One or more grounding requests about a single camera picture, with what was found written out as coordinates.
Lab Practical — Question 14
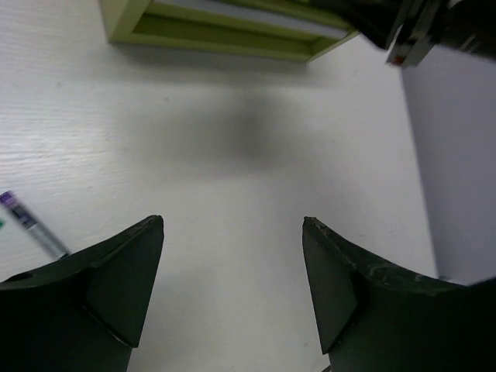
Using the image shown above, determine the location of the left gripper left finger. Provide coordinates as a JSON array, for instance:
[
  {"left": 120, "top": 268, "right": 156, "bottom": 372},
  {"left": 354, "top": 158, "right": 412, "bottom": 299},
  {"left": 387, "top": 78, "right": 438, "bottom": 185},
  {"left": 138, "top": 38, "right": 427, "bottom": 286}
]
[{"left": 1, "top": 215, "right": 164, "bottom": 371}]

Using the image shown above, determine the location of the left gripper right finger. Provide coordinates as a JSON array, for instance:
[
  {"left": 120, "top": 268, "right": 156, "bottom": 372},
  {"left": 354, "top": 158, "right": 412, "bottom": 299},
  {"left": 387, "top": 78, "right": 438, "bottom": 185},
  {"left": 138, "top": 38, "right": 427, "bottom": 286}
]
[{"left": 302, "top": 217, "right": 495, "bottom": 371}]

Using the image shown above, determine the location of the purple pen refill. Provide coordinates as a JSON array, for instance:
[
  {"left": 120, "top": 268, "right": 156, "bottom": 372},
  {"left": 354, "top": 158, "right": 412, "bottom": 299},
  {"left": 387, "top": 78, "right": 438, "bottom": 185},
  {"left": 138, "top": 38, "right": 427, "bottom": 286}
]
[{"left": 1, "top": 191, "right": 71, "bottom": 260}]

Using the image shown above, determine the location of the green metal drawer chest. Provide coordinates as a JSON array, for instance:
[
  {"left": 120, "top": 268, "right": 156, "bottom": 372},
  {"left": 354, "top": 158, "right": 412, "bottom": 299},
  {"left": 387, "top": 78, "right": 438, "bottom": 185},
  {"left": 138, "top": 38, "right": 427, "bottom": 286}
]
[{"left": 99, "top": 0, "right": 358, "bottom": 63}]

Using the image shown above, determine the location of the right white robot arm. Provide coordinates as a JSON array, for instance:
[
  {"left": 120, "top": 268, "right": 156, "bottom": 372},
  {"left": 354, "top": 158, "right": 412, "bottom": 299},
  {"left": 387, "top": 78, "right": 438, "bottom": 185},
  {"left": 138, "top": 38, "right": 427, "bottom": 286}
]
[{"left": 310, "top": 0, "right": 495, "bottom": 68}]

